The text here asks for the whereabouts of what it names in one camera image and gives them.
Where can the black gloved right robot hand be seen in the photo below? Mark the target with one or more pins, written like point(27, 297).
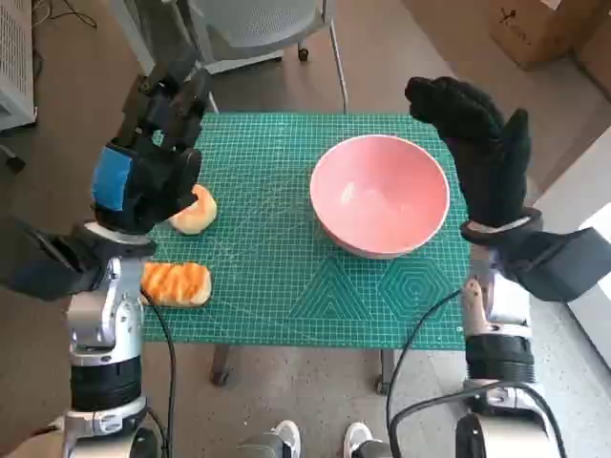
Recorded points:
point(487, 167)

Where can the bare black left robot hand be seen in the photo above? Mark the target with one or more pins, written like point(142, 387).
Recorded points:
point(143, 191)

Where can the round golden bread bun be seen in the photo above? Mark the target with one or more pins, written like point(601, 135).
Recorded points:
point(200, 214)

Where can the rectangular striped orange bread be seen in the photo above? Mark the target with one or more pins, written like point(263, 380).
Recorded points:
point(176, 284)

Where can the pink bowl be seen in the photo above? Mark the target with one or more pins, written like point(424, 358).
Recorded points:
point(377, 191)

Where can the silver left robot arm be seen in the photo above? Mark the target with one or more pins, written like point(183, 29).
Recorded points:
point(95, 315)

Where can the brown cardboard box with print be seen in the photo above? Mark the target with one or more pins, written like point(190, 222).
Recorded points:
point(539, 28)

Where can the plain brown cardboard box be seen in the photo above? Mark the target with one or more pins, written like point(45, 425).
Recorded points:
point(596, 62)

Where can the green cutting mat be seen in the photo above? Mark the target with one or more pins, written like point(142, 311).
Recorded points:
point(267, 286)

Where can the white perforated cabinet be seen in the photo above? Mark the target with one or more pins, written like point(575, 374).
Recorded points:
point(14, 47)

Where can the dark table leg with caster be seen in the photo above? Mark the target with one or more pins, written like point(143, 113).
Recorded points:
point(385, 372)
point(220, 367)

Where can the white side table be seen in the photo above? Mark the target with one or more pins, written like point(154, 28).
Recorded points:
point(592, 329)

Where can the grey mesh chair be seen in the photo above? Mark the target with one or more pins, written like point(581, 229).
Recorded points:
point(258, 19)

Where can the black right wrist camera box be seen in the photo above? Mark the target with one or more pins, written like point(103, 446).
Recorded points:
point(558, 267)

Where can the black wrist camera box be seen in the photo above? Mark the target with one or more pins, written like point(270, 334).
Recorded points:
point(558, 267)
point(43, 262)

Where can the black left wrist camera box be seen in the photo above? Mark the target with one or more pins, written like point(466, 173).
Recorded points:
point(43, 262)

